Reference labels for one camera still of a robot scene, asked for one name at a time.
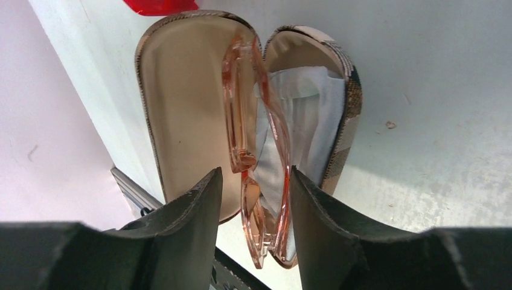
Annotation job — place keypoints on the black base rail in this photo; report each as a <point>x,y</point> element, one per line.
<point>227,274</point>

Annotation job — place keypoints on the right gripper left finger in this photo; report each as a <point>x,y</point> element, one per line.
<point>170,248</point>

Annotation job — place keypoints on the left aluminium frame post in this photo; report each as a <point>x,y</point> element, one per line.
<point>141,202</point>

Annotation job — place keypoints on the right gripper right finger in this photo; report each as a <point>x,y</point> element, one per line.
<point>340,248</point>

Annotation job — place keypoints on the blue cleaning cloth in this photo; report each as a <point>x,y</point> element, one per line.
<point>313,101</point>

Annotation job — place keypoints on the orange clear sunglasses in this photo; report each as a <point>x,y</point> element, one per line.
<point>247,91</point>

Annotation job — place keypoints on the red frame sunglasses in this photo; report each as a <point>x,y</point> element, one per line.
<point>160,7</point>

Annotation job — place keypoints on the plaid brown glasses case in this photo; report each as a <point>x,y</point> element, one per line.
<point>179,70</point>

